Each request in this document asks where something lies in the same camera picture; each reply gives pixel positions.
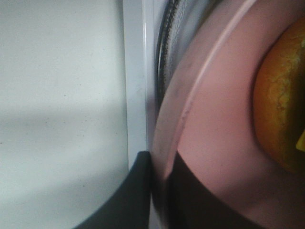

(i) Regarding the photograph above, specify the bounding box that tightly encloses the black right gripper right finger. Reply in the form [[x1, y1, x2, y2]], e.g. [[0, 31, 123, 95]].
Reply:
[[167, 154, 261, 229]]

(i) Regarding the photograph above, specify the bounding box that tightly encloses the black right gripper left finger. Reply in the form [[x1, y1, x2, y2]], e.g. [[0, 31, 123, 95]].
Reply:
[[76, 151, 152, 229]]

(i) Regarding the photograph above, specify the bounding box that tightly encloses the pink round plate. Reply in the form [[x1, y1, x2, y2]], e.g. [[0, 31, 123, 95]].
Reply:
[[152, 0, 305, 229]]

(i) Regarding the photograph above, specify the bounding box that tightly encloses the burger with lettuce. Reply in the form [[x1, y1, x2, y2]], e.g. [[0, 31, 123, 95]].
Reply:
[[253, 18, 305, 175]]

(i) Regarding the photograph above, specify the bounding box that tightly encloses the glass microwave turntable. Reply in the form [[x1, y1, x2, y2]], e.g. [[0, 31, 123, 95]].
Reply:
[[155, 0, 190, 107]]

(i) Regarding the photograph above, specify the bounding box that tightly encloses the white microwave oven body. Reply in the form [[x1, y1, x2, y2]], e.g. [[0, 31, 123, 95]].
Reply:
[[122, 0, 215, 153]]

